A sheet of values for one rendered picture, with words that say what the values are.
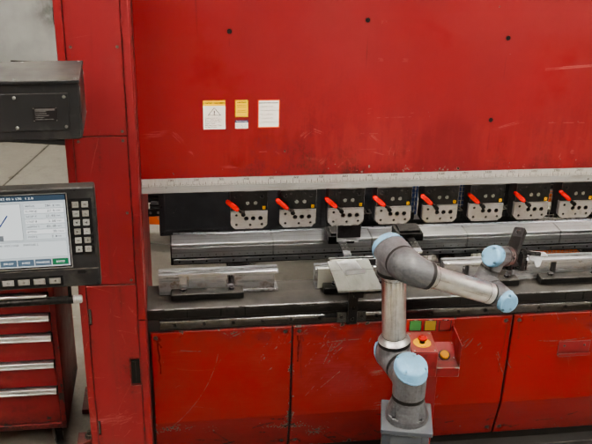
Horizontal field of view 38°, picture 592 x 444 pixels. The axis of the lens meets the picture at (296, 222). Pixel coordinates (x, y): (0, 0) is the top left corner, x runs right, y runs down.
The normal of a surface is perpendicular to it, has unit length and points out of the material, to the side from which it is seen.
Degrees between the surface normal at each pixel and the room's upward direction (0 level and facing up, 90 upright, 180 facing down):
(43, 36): 90
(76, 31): 90
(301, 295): 0
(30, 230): 90
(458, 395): 90
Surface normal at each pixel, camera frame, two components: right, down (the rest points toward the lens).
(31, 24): -0.10, 0.41
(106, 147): 0.14, 0.41
